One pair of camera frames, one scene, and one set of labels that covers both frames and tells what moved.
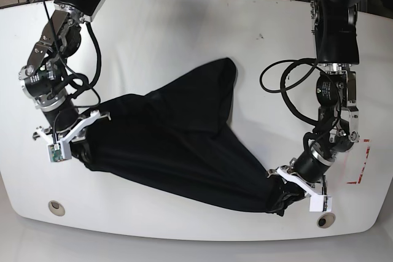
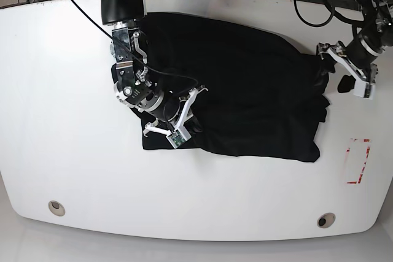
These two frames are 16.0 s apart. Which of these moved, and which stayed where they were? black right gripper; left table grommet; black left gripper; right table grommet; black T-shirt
Moved: black right gripper; black left gripper; black T-shirt
Stayed: right table grommet; left table grommet
